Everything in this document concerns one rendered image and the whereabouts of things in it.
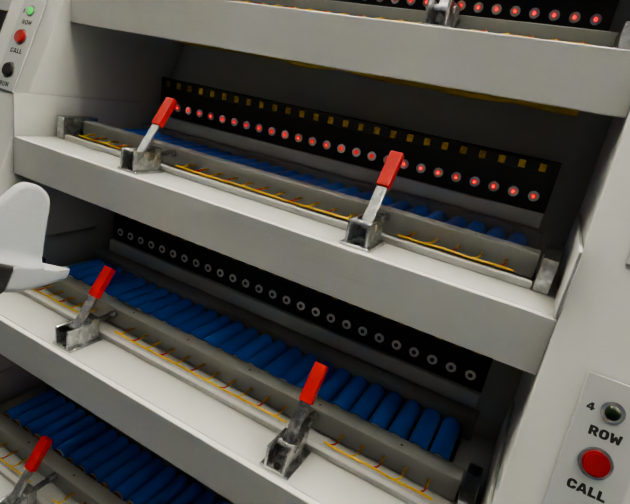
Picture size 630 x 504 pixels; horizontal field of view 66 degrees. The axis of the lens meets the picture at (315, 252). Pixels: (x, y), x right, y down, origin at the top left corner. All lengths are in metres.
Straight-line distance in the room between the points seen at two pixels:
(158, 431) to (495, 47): 0.44
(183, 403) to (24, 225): 0.26
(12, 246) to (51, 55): 0.43
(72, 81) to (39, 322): 0.31
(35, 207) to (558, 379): 0.34
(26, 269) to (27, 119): 0.40
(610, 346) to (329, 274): 0.21
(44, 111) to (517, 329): 0.58
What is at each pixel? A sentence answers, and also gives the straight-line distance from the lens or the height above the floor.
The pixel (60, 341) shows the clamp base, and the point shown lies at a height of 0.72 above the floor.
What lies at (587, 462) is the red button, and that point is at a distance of 0.38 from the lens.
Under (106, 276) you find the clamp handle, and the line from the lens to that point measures 0.57.
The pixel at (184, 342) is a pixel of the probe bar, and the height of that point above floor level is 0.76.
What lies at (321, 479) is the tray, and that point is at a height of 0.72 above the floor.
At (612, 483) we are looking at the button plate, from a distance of 0.39.
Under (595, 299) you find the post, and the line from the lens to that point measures 0.38.
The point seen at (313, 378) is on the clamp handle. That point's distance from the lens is 0.43.
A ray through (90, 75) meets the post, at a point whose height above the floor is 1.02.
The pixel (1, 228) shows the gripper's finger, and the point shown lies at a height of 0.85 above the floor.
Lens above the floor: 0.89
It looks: 1 degrees up
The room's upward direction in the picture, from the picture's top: 20 degrees clockwise
